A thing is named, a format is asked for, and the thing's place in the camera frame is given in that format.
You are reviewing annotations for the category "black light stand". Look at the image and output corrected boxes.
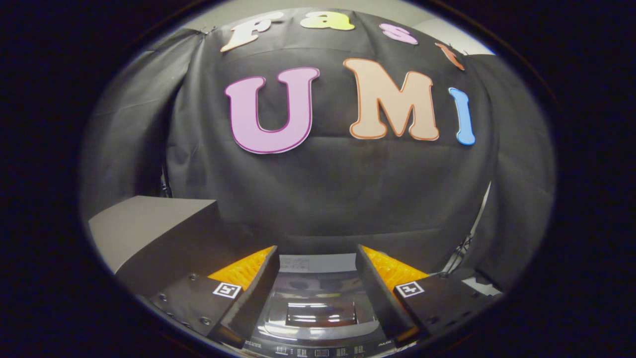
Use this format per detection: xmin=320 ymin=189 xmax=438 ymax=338
xmin=440 ymin=184 xmax=492 ymax=276

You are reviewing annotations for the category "dark washing machine lid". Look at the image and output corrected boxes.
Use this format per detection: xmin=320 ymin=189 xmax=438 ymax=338
xmin=261 ymin=271 xmax=383 ymax=343

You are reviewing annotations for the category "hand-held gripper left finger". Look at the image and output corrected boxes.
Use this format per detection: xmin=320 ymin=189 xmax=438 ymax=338
xmin=142 ymin=245 xmax=281 ymax=349

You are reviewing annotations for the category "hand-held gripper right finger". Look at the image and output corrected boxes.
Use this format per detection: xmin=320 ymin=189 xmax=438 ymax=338
xmin=354 ymin=244 xmax=492 ymax=346

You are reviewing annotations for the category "black backdrop cloth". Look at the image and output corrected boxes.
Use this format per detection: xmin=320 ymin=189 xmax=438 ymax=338
xmin=79 ymin=7 xmax=555 ymax=289

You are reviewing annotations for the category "white and dark cabinet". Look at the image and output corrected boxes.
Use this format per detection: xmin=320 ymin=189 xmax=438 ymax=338
xmin=88 ymin=195 xmax=239 ymax=296

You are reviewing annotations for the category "grey washing machine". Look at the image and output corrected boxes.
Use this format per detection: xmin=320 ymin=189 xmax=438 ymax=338
xmin=243 ymin=254 xmax=413 ymax=358

